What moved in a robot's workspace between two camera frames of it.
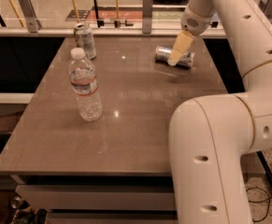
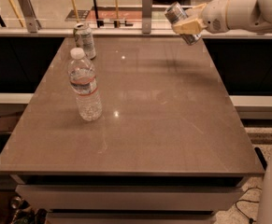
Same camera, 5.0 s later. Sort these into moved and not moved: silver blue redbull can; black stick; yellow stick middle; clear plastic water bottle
Moved: silver blue redbull can
Not moved: black stick; yellow stick middle; clear plastic water bottle
